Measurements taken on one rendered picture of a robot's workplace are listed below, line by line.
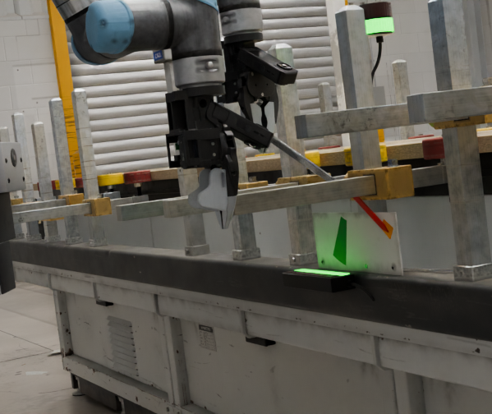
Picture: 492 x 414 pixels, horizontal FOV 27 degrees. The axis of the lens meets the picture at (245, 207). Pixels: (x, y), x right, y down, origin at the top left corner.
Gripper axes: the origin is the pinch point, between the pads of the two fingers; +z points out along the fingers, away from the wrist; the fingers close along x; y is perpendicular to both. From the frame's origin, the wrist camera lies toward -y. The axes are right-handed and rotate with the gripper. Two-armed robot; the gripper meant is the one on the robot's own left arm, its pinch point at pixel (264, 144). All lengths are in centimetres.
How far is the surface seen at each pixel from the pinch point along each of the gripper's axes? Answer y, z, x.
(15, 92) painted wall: 683, -80, -415
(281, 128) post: 2.3, -2.7, -7.5
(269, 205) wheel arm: -19.3, 9.3, 21.7
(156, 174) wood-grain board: 105, 4, -65
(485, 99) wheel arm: -67, -2, 37
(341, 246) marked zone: -14.0, 18.7, -0.7
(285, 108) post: 0.6, -6.4, -7.4
